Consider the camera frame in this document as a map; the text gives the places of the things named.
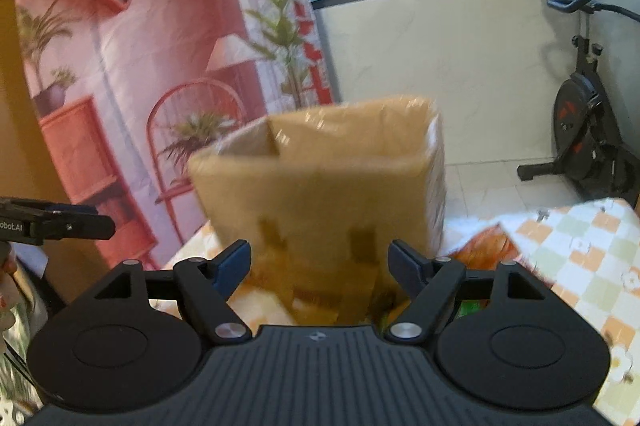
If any person's left hand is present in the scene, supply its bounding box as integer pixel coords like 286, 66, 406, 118
0, 246, 20, 334

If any green snack packet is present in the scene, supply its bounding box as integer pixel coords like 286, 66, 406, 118
456, 298, 490, 321

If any black exercise bike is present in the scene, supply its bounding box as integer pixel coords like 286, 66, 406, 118
516, 0, 640, 209

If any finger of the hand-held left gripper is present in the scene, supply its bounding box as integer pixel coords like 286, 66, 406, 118
27, 201, 98, 215
40, 213, 117, 241

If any taped cardboard box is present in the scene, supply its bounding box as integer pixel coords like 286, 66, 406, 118
187, 93, 447, 328

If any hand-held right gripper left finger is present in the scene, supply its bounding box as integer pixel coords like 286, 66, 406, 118
90, 240, 254, 347

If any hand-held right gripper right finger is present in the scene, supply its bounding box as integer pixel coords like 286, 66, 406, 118
384, 240, 552, 347

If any orange snack packet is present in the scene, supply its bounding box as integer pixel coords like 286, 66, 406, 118
447, 226, 523, 274

